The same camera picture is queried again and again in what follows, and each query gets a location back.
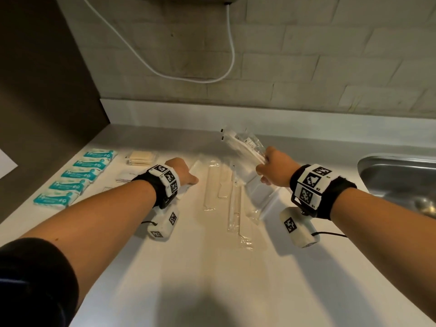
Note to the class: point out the person's left hand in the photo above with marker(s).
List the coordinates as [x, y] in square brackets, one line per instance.
[179, 171]

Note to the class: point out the person's right hand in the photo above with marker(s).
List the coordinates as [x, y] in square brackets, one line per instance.
[279, 168]

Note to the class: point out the person's right thumb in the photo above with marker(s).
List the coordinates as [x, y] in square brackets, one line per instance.
[263, 175]

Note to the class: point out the person's left thumb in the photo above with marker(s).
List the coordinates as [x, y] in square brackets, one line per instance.
[191, 179]

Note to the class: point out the clear plastic bag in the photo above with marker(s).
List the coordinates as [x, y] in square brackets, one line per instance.
[245, 146]

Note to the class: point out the person's right forearm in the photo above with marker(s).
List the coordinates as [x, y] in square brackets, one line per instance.
[385, 241]

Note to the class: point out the person's left forearm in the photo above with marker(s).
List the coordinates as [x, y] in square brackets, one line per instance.
[92, 217]

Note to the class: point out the clear wrapped wooden stirrer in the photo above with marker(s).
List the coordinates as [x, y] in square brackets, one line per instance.
[209, 187]

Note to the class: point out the stack of clear plastic bags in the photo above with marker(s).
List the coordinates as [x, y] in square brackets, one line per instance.
[264, 197]

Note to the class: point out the left wristband with marker tags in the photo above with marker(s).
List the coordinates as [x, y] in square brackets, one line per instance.
[163, 182]

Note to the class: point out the wristband with marker tags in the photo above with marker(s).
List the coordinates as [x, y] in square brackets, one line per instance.
[163, 182]
[315, 189]

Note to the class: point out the clear wrapped plastic cutlery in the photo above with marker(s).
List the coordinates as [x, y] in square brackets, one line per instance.
[224, 183]

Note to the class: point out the clear wrapped long straw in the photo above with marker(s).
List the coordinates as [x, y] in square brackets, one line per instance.
[234, 204]

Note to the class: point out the right wristband with marker tags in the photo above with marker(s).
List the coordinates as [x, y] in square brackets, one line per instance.
[315, 189]

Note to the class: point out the pile of beige toothpick packets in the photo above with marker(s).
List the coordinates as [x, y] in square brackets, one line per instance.
[140, 157]

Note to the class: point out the white paper sachet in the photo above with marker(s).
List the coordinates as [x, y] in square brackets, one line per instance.
[127, 175]

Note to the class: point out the teal tissue packet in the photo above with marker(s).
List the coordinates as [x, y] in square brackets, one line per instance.
[68, 185]
[91, 163]
[100, 154]
[81, 174]
[54, 199]

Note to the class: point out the stainless steel sink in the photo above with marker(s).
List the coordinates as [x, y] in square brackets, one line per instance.
[398, 182]

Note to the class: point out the white paper sheet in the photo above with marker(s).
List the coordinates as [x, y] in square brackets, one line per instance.
[6, 163]

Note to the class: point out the black sleeve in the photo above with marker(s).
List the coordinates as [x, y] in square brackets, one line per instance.
[32, 282]

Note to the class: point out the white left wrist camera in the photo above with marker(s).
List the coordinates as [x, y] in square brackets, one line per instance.
[164, 223]

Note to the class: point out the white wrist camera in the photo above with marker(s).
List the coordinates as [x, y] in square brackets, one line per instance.
[297, 228]
[164, 223]

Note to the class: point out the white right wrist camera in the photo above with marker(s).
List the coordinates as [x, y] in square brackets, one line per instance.
[297, 228]

